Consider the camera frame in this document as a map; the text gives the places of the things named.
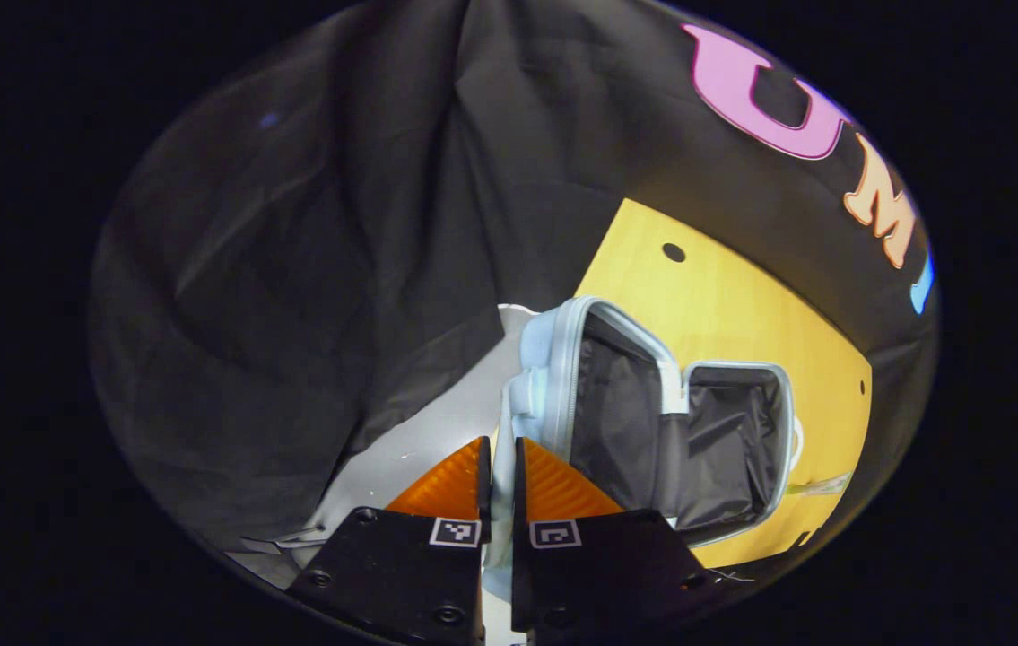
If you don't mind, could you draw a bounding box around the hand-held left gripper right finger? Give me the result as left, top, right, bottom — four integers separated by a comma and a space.
509, 436, 727, 643

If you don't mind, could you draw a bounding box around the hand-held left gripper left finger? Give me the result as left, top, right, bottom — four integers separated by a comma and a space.
285, 436, 494, 646

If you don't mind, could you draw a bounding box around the light blue suitcase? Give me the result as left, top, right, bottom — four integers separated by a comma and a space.
480, 295, 804, 604

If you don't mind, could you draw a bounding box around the white tube pale green cap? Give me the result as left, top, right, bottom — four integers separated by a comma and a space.
785, 472, 854, 498

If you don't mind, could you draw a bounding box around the black backdrop cloth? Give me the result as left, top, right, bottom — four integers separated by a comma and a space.
87, 0, 940, 557

